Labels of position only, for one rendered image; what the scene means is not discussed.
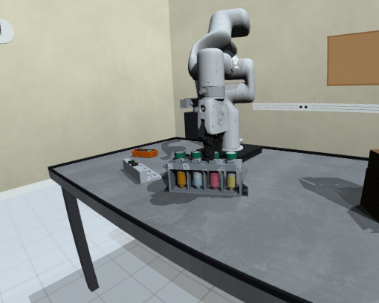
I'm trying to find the orange pocket multimeter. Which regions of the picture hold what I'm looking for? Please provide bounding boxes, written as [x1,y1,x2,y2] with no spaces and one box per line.
[132,149,158,157]

